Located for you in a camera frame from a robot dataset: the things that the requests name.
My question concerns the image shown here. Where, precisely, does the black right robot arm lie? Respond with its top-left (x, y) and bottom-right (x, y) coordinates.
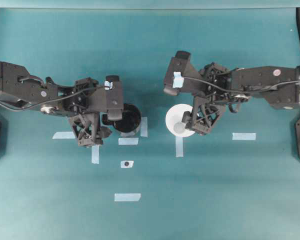
top-left (182, 62), bottom-right (300, 135)

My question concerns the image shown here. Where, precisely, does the blue tape strip lower left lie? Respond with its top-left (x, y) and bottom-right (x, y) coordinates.
top-left (52, 131), bottom-right (76, 140)

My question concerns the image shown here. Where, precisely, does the vertical blue tape strip left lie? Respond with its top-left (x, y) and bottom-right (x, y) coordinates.
top-left (91, 145), bottom-right (100, 164)

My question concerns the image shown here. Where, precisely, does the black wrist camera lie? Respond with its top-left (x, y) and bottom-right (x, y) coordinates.
top-left (104, 75), bottom-right (124, 121)
top-left (163, 50), bottom-right (202, 96)

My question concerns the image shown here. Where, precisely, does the blue tape strip bottom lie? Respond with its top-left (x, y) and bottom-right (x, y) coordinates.
top-left (114, 193), bottom-right (142, 202)

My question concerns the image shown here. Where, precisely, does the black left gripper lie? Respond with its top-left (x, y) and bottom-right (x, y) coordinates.
top-left (57, 77), bottom-right (112, 147)

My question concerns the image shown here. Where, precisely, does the vertical blue tape beside holder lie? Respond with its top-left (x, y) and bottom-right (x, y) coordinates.
top-left (140, 117), bottom-right (148, 138)

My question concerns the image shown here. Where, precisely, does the blue tape strip under holder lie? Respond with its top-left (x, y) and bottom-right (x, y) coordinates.
top-left (118, 137), bottom-right (139, 146)

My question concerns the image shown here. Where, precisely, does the white paper cup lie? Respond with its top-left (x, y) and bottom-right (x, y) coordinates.
top-left (165, 103), bottom-right (195, 138)

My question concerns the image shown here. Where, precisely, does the black left camera cable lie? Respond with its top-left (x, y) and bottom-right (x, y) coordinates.
top-left (0, 86), bottom-right (108, 112)

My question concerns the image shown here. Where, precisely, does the black cup holder with handle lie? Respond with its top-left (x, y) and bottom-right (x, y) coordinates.
top-left (102, 103), bottom-right (142, 133)

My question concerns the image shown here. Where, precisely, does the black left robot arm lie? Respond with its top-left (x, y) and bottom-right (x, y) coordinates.
top-left (0, 61), bottom-right (112, 147)

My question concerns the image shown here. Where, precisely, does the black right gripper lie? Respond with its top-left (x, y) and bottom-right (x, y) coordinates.
top-left (181, 62), bottom-right (250, 135)

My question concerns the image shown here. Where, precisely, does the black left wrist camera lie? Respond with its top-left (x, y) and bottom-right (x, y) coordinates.
top-left (104, 75), bottom-right (124, 121)

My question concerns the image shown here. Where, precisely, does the blue tape strip right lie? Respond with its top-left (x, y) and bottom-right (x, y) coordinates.
top-left (232, 132), bottom-right (257, 141)

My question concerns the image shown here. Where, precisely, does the tape piece with black dot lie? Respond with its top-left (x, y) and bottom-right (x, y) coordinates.
top-left (120, 160), bottom-right (134, 168)

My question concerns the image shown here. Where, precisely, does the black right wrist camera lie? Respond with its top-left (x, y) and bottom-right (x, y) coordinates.
top-left (163, 50), bottom-right (202, 96)

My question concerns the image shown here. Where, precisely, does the black right camera cable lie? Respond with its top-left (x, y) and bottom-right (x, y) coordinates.
top-left (183, 76), bottom-right (300, 95)

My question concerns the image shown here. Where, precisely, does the black camera cable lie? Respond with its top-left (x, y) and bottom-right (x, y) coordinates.
top-left (0, 86), bottom-right (108, 112)
top-left (183, 76), bottom-right (300, 95)

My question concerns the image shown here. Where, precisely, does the vertical blue tape under cup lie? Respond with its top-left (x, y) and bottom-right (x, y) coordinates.
top-left (175, 136), bottom-right (184, 158)

